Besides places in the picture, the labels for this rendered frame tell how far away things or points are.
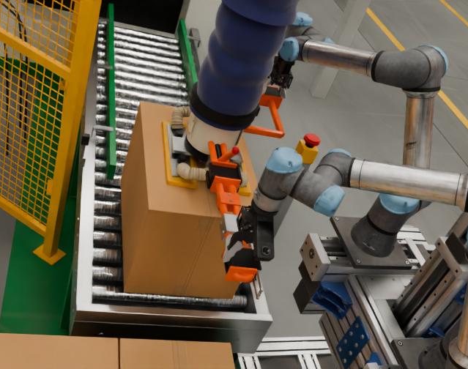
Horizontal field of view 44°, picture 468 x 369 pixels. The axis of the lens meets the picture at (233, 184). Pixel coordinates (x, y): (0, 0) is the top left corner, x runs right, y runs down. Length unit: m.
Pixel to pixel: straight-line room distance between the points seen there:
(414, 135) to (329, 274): 0.53
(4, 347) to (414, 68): 1.50
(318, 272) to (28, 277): 1.46
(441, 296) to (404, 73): 0.66
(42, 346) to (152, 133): 0.80
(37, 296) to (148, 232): 1.05
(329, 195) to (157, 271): 0.85
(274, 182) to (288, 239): 2.15
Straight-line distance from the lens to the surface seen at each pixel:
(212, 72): 1.81
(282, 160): 1.32
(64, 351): 2.00
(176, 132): 2.06
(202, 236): 1.90
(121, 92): 3.19
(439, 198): 1.41
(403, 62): 1.80
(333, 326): 2.09
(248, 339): 2.26
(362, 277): 2.01
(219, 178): 1.74
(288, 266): 3.33
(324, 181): 1.35
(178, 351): 2.07
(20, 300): 2.80
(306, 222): 3.67
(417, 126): 1.93
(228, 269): 1.50
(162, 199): 1.84
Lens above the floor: 2.21
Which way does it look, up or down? 37 degrees down
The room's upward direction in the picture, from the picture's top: 22 degrees clockwise
